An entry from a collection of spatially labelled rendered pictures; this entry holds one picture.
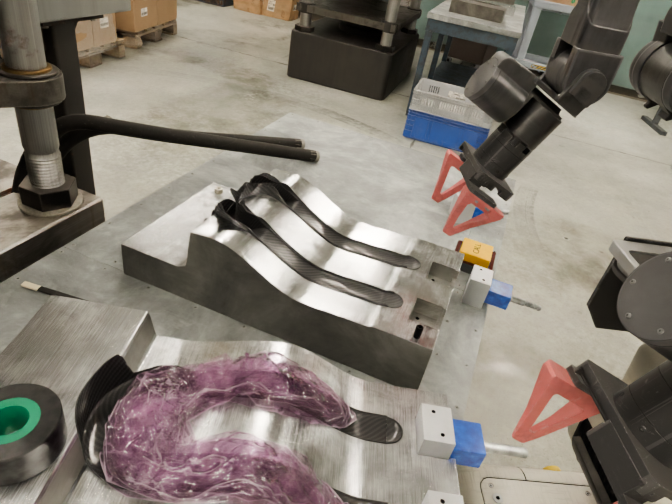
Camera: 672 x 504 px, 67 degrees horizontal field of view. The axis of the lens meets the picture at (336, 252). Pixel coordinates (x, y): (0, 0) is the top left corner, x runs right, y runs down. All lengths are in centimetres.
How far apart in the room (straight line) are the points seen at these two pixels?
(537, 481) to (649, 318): 112
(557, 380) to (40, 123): 89
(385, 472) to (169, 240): 49
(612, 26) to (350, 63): 400
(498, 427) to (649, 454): 148
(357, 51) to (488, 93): 394
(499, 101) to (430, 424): 40
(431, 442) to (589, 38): 50
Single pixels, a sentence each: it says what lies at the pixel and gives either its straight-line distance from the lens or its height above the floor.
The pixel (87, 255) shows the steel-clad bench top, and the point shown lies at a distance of 94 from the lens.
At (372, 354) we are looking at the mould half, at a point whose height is 84.
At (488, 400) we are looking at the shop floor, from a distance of 194.
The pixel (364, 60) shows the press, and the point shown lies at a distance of 459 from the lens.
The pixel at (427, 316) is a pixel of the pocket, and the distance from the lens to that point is 77.
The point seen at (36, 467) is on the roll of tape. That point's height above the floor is 92.
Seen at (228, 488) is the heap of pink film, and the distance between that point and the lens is 50.
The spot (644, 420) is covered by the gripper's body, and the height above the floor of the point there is 110.
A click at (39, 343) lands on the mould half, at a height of 91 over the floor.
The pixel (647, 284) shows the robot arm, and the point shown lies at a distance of 35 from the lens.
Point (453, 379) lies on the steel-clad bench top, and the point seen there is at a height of 80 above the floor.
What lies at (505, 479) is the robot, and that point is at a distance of 140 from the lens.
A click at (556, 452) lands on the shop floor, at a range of 191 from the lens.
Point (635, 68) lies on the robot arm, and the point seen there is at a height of 123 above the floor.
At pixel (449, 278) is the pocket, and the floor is 87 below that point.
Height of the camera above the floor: 134
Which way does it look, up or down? 34 degrees down
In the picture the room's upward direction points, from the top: 11 degrees clockwise
